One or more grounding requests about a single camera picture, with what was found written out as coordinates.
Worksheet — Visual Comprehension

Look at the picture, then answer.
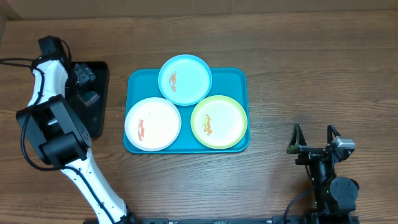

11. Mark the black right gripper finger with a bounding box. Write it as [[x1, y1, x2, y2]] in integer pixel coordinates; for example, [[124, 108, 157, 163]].
[[286, 123, 307, 154], [327, 124, 340, 146]]

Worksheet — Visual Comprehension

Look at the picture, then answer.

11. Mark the white plate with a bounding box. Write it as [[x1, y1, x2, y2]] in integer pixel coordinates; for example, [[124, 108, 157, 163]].
[[124, 97, 182, 152]]

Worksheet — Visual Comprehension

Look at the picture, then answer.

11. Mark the light blue plate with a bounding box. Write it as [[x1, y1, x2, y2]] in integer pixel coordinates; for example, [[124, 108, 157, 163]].
[[158, 54, 213, 106]]

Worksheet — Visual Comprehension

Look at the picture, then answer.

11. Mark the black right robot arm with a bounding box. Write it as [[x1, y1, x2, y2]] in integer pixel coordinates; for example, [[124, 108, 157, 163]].
[[286, 123, 359, 223]]

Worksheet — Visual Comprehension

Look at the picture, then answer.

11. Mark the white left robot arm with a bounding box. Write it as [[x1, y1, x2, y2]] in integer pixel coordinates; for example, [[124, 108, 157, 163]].
[[16, 35, 139, 223]]

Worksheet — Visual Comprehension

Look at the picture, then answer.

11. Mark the black water tray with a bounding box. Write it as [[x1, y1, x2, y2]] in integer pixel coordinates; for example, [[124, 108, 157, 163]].
[[65, 61, 109, 138]]

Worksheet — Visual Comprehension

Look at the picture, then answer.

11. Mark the teal plastic tray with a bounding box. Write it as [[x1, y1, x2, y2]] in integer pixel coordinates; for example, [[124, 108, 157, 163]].
[[126, 67, 251, 154]]

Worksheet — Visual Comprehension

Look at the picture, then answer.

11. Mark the yellow-green plate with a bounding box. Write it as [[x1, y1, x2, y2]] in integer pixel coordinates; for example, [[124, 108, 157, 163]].
[[190, 95, 248, 150]]

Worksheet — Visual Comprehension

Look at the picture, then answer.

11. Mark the brown cardboard backdrop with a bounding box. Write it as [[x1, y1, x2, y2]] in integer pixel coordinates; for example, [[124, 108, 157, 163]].
[[1, 0, 397, 20]]

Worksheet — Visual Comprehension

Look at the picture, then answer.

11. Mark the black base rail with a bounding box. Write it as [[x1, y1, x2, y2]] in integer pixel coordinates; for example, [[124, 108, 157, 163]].
[[141, 215, 359, 224]]

